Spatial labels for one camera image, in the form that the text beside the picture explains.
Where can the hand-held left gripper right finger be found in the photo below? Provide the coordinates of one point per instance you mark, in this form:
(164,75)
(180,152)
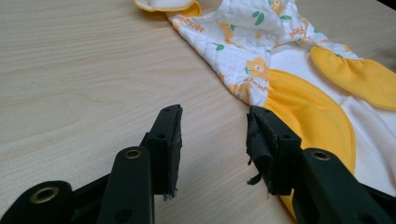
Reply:
(280,155)

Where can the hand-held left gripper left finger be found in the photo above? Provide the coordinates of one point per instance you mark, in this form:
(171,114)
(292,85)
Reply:
(163,146)

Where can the white and yellow baby garment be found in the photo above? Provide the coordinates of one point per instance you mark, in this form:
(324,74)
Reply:
(299,77)

